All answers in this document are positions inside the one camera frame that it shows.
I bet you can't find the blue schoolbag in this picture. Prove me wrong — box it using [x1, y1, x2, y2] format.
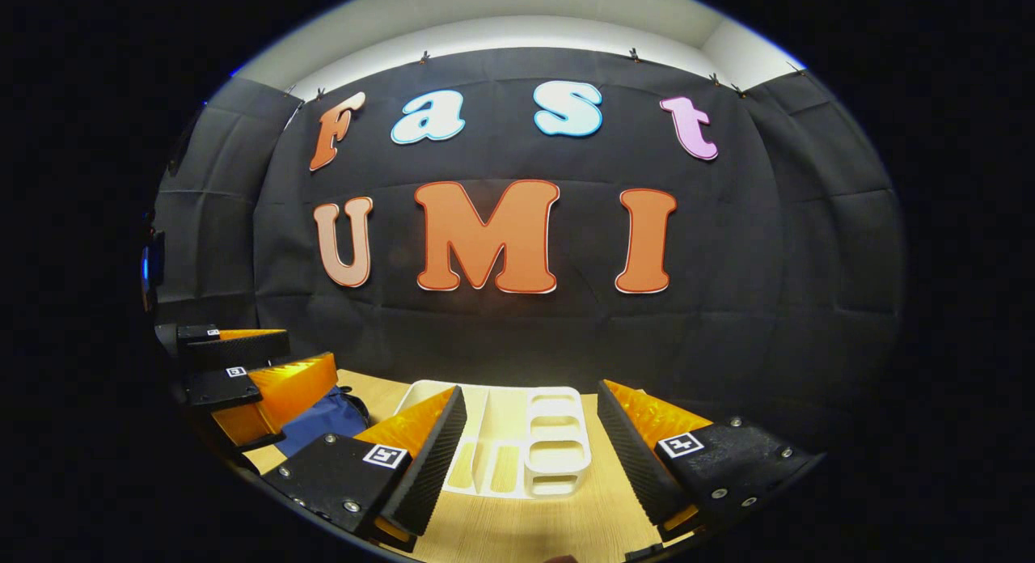
[279, 387, 373, 459]

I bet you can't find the white plastic bookshelf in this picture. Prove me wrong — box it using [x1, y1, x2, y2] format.
[394, 379, 593, 499]

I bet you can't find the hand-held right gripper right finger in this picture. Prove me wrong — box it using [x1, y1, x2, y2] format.
[597, 379, 826, 541]

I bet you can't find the row of small backdrop clamps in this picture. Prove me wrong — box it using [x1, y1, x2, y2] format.
[283, 49, 805, 99]

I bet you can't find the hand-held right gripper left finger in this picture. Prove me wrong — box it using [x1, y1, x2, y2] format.
[260, 385, 468, 552]

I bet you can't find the black backdrop cloth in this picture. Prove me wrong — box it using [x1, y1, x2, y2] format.
[150, 47, 905, 434]

